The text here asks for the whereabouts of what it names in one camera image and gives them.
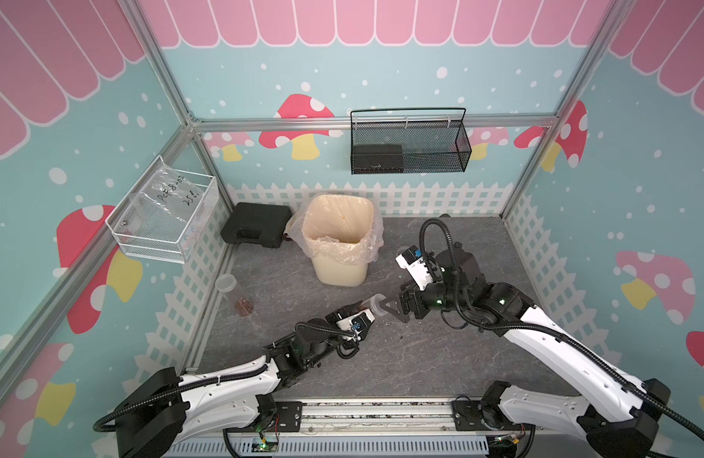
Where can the clear plastic bag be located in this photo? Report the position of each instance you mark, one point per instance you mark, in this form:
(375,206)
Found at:
(170,211)

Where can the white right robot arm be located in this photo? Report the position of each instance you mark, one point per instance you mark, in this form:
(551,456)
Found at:
(612,411)

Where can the cream plastic trash bin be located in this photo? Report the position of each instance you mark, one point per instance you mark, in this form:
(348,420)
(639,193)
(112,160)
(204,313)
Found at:
(331,273)

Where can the black box in basket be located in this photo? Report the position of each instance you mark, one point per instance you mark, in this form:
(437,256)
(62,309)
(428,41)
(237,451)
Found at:
(374,159)

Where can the black wire mesh basket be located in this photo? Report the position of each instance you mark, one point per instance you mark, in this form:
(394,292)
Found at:
(434,140)

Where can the black plastic tool case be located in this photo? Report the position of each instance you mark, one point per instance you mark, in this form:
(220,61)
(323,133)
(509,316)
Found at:
(256,223)

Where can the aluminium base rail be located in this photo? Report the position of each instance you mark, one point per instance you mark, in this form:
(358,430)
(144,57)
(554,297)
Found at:
(384,427)

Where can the white wire wall basket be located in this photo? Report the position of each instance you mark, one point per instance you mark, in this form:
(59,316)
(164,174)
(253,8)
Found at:
(136,249)

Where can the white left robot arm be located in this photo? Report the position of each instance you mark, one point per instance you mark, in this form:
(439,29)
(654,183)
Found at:
(169,408)

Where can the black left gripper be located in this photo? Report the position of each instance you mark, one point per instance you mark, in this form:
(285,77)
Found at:
(337,315)

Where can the clear plastic bin liner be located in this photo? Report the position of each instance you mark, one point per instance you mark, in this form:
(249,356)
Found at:
(345,229)

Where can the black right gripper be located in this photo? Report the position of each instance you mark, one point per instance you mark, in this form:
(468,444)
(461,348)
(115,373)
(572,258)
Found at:
(398,312)

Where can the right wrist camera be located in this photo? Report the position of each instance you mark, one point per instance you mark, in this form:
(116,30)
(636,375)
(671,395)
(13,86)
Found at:
(419,272)

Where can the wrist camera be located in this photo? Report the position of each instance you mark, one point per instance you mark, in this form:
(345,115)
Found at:
(419,272)
(364,316)

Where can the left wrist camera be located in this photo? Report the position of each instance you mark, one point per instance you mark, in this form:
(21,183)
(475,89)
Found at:
(364,316)

